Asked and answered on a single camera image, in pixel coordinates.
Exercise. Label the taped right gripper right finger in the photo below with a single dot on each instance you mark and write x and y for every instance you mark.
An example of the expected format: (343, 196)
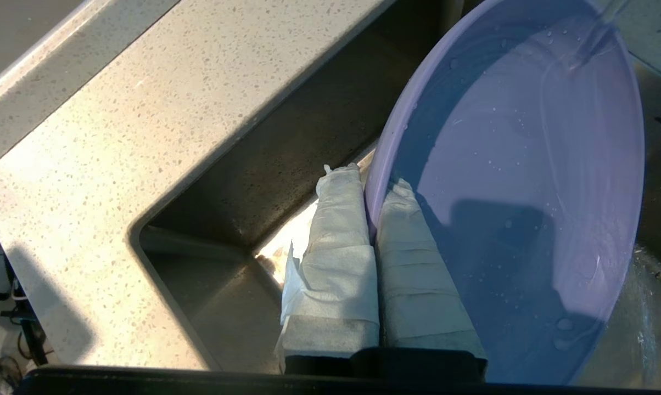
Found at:
(418, 296)

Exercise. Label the stainless steel sink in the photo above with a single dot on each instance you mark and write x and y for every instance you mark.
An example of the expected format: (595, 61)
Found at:
(286, 164)

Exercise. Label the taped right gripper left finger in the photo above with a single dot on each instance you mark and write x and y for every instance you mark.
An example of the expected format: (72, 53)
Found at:
(336, 274)

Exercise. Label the purple plastic plate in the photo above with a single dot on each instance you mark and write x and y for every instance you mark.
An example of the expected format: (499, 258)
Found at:
(528, 192)

